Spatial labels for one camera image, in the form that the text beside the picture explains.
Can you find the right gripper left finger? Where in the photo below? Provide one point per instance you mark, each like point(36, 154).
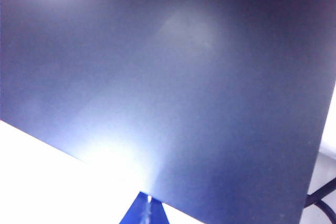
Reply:
point(136, 213)

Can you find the black Hasee laptop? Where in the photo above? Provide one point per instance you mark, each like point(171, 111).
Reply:
point(183, 77)

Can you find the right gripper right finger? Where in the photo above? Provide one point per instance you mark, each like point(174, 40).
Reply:
point(157, 214)

